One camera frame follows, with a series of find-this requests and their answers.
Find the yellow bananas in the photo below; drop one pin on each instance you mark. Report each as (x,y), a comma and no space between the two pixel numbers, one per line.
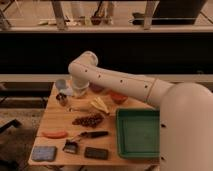
(100,105)

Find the grey-blue towel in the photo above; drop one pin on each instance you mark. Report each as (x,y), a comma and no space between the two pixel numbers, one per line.
(68,91)

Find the blue sponge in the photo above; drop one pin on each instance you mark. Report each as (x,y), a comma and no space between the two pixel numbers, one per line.
(44,153)

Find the green plastic tray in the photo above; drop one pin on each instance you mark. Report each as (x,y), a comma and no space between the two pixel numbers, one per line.
(138,133)

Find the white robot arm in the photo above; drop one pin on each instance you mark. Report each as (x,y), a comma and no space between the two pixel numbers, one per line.
(186,111)

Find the black rectangular block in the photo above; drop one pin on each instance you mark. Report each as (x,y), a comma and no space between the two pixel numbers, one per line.
(96,153)

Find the wooden table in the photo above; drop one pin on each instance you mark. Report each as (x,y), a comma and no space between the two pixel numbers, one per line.
(57,118)

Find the orange carrot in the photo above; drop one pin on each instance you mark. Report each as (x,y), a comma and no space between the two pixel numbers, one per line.
(55,135)

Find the small metal can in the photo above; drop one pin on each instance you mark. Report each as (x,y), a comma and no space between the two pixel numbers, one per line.
(62,99)

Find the purple bowl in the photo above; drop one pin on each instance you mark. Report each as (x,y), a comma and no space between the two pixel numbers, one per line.
(95,88)

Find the red-brown bowl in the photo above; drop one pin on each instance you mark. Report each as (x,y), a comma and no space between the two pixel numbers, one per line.
(117,97)

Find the dark red grape bunch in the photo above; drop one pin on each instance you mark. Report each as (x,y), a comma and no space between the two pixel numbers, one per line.
(88,121)

